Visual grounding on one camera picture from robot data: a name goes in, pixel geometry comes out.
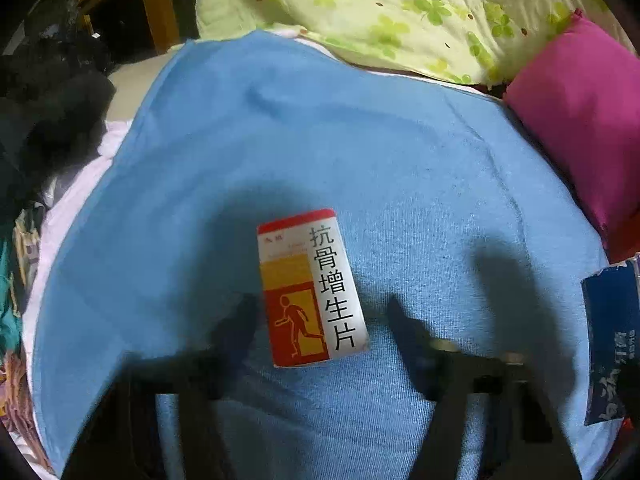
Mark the blue blanket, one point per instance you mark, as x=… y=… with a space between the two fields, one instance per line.
x=300 y=135

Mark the pink striped cloth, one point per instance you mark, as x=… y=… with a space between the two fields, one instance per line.
x=15 y=385

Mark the blue cardboard box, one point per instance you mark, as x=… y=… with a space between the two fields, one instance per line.
x=610 y=340

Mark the teal cloth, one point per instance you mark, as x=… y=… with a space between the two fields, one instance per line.
x=7 y=310

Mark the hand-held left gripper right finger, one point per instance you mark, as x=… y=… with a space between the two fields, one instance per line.
x=415 y=345

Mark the pink pillow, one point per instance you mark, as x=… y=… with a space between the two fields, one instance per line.
x=590 y=110

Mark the beige cushion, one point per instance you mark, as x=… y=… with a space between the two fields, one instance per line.
x=135 y=70

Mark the black fuzzy garment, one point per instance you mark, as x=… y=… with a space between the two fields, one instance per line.
x=55 y=105

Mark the patterned beige cloth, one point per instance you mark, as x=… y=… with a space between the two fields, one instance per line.
x=27 y=245

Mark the orange white medicine box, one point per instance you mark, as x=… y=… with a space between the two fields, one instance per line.
x=310 y=285

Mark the green floral quilt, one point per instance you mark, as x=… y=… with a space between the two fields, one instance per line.
x=375 y=5

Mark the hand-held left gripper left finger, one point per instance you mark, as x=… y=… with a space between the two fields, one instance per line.
x=235 y=330

